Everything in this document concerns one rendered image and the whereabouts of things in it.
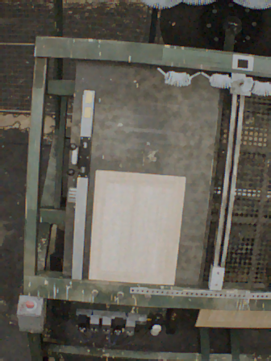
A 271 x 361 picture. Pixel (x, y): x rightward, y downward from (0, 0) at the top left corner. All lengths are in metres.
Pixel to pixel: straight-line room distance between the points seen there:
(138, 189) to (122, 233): 0.23
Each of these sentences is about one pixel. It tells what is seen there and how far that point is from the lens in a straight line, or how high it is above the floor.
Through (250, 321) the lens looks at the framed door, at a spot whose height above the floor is 0.33.
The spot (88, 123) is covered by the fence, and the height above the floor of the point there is 1.57.
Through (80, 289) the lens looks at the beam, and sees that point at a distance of 3.04.
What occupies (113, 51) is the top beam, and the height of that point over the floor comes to 1.90.
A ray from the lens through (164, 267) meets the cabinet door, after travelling 3.03.
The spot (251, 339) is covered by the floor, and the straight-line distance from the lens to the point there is 4.04.
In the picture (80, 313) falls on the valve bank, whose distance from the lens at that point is 3.10.
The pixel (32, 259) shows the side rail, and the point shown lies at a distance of 3.01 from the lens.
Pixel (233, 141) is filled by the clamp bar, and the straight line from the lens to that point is 2.87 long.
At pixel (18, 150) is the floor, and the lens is 5.09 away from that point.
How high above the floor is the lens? 3.34
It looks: 44 degrees down
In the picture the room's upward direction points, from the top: 7 degrees clockwise
